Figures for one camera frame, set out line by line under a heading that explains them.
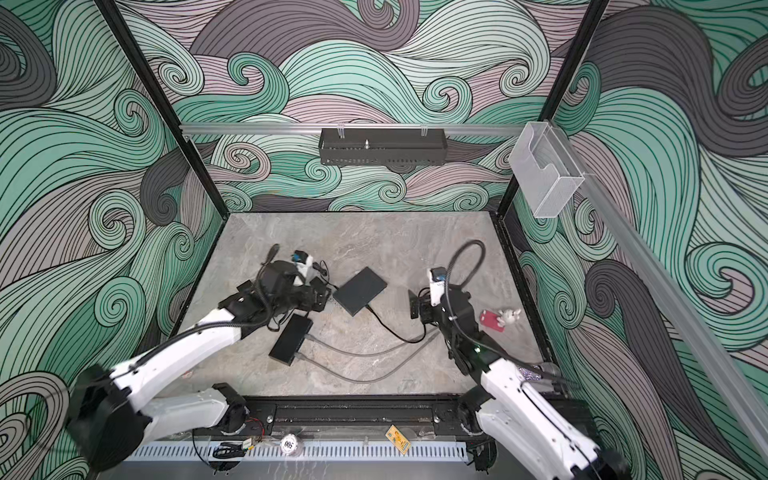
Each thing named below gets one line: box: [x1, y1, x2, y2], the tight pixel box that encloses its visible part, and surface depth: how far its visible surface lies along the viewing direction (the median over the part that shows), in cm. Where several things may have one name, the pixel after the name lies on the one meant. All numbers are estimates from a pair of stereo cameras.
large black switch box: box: [333, 267, 388, 317], surface depth 102 cm
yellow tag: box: [385, 424, 411, 455], surface depth 71 cm
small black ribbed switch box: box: [268, 313, 313, 367], surface depth 87 cm
